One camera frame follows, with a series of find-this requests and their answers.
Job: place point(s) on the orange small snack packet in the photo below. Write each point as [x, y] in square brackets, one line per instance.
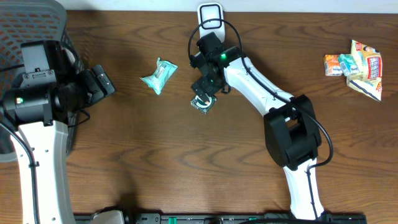
[332, 66]

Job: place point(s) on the teal snack packet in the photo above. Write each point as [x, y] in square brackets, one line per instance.
[159, 78]

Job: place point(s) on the large white snack bag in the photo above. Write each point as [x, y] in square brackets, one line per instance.
[369, 78]

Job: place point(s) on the white barcode scanner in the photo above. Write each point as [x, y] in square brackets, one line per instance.
[211, 10]

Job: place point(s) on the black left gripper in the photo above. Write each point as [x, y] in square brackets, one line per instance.
[101, 81]

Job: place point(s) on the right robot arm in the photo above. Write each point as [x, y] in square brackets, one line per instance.
[291, 135]

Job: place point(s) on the small teal tissue pack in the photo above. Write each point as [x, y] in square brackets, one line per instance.
[348, 64]

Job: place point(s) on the grey plastic mesh basket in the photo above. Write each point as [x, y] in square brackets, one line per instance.
[36, 50]

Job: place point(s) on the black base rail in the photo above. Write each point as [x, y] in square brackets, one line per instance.
[156, 218]

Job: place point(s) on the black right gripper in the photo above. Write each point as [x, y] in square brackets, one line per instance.
[205, 88]

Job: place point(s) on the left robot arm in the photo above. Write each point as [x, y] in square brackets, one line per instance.
[52, 90]

